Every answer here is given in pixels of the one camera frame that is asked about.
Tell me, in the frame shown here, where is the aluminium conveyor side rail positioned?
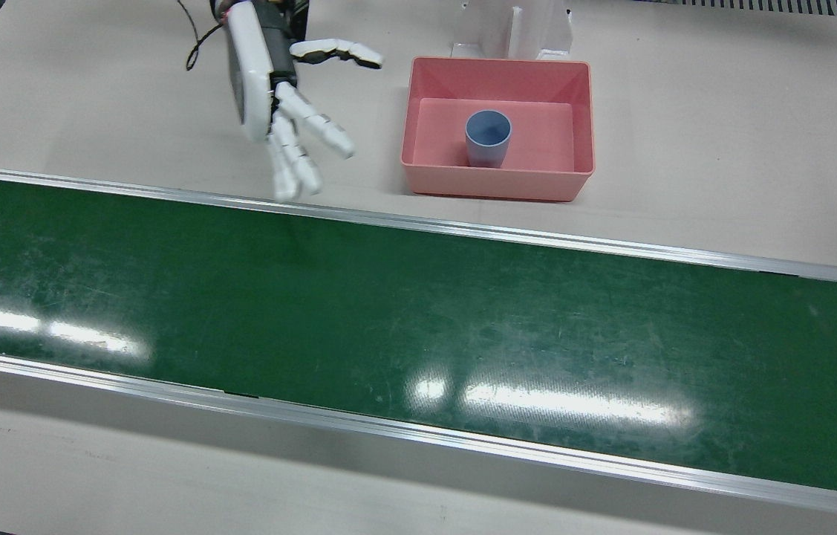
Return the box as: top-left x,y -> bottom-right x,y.
0,163 -> 837,289
0,346 -> 837,521

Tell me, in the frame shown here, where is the blue plastic cup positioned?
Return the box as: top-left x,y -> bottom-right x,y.
464,110 -> 514,169

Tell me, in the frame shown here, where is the metal grating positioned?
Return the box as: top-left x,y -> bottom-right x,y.
634,0 -> 837,20

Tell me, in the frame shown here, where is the black cable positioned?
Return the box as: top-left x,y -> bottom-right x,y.
177,0 -> 227,72

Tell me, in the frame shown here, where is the white bracket stand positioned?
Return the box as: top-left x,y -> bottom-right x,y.
452,0 -> 575,62

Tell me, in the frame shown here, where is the green conveyor belt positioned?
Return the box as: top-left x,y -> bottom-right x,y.
0,175 -> 837,500

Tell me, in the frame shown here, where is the pink plastic box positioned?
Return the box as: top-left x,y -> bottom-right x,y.
400,56 -> 597,203

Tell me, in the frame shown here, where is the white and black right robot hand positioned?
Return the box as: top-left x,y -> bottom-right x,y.
224,0 -> 384,203

